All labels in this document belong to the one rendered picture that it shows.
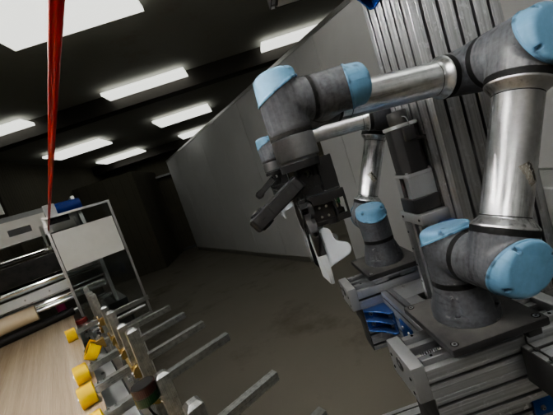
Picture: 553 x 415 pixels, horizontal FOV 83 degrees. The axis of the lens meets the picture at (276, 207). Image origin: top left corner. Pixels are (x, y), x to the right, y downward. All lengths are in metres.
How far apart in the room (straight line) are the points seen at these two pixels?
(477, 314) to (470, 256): 0.18
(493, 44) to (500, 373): 0.71
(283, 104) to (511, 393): 0.84
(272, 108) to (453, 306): 0.62
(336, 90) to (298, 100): 0.07
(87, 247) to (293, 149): 2.78
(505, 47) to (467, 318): 0.56
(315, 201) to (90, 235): 2.78
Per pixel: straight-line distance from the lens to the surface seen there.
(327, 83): 0.55
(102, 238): 3.18
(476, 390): 0.95
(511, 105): 0.74
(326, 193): 0.52
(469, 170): 1.02
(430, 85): 0.80
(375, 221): 1.24
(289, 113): 0.51
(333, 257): 0.52
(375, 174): 1.39
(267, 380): 1.20
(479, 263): 0.72
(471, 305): 0.86
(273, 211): 0.52
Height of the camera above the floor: 1.51
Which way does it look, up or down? 6 degrees down
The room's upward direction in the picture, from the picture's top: 18 degrees counter-clockwise
